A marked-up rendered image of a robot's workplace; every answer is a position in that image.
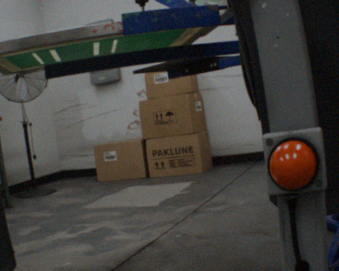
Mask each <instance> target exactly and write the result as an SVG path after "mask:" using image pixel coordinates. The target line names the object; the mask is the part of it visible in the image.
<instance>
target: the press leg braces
mask: <svg viewBox="0 0 339 271"><path fill-rule="evenodd" d="M327 220H328V221H331V222H333V223H335V224H338V223H339V213H338V214H335V215H333V216H332V217H331V218H328V219H327ZM338 263H339V226H338V228H337V231H336V233H335V236H334V238H333V241H332V243H331V246H330V248H329V250H328V268H333V267H334V266H335V265H337V264H338Z"/></svg>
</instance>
